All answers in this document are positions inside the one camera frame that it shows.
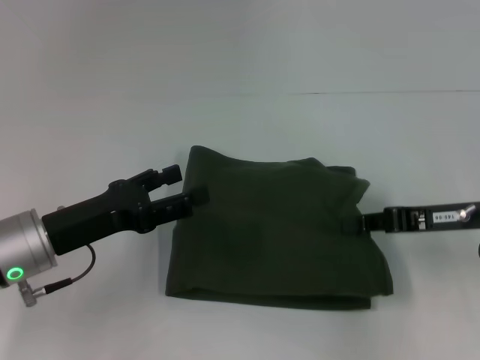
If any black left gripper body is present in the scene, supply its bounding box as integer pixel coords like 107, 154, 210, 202
40, 178, 155, 257

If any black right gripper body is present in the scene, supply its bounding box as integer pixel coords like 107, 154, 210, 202
382, 200, 480, 235

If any left arm cable with plug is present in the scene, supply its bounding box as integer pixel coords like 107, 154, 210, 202
18, 243, 109, 308

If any dark green FREE t-shirt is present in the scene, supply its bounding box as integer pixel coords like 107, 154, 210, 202
164, 145, 395, 311

